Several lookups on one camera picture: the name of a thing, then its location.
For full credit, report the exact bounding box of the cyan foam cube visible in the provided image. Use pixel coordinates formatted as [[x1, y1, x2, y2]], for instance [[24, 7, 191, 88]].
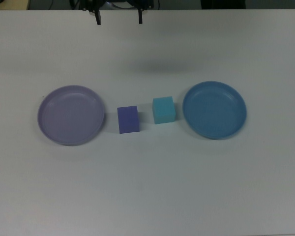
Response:
[[152, 96, 176, 125]]

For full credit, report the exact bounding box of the purple foam cube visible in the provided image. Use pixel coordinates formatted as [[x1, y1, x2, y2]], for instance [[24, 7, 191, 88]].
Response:
[[117, 105, 141, 134]]

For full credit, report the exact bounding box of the lilac round plate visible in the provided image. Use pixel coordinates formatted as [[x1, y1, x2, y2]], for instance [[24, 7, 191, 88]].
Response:
[[37, 85, 106, 147]]

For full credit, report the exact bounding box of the blue round plate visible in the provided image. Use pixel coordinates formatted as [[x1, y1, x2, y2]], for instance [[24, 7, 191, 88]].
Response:
[[182, 81, 248, 141]]

